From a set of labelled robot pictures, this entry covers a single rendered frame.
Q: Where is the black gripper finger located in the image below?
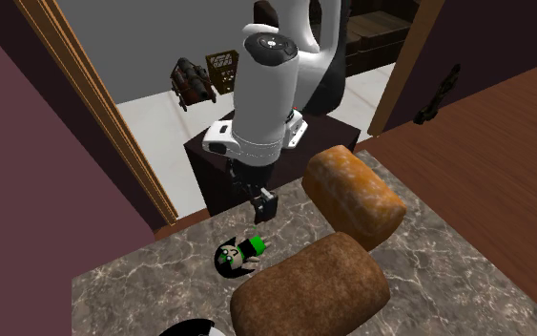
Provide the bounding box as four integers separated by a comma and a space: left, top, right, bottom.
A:
249, 187, 279, 225

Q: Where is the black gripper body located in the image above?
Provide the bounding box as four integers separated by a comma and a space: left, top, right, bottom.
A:
226, 158, 275, 199

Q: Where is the black-haired doll in green dress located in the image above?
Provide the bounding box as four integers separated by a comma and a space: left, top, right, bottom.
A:
214, 234, 272, 281

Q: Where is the dark robot stand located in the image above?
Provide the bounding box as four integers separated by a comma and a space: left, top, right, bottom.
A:
183, 110, 362, 218

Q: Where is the orange-brown bread loaf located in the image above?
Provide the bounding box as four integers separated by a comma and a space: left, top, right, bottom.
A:
300, 144, 408, 253

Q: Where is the dark brown bread loaf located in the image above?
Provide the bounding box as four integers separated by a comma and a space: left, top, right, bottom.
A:
229, 231, 392, 336

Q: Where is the black and white round object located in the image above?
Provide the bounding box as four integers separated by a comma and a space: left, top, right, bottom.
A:
157, 318, 228, 336

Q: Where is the dark wooden cabinet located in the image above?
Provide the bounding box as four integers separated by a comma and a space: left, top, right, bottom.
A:
343, 0, 421, 78

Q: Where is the dark gnarled branch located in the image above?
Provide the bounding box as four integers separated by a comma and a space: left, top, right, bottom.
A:
412, 63, 463, 126

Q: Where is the wooden door frame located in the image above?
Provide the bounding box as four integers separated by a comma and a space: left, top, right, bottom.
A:
13, 0, 446, 227

